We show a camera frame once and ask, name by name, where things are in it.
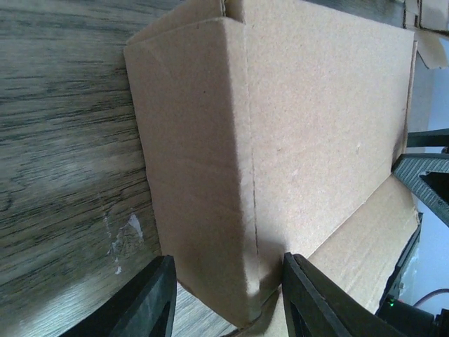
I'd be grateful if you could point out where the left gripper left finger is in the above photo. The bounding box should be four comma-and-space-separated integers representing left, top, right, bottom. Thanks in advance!
63, 256, 177, 337

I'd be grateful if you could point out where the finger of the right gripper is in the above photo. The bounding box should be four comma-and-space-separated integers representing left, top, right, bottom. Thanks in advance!
392, 153, 449, 226
407, 128, 449, 147

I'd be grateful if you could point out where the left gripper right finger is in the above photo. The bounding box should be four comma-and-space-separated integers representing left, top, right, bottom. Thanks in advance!
282, 253, 410, 336

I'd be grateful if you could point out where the brown cardboard box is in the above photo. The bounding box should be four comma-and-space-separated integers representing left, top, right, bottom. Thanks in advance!
123, 1, 418, 336

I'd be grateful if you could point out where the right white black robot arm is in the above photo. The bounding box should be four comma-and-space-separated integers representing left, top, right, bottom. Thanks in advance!
376, 128, 448, 336

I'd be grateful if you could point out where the stack of flat cardboard blanks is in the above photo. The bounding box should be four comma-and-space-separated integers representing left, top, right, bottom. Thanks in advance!
403, 0, 448, 70

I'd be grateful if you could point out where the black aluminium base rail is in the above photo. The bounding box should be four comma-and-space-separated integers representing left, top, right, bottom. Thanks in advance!
375, 212, 423, 314

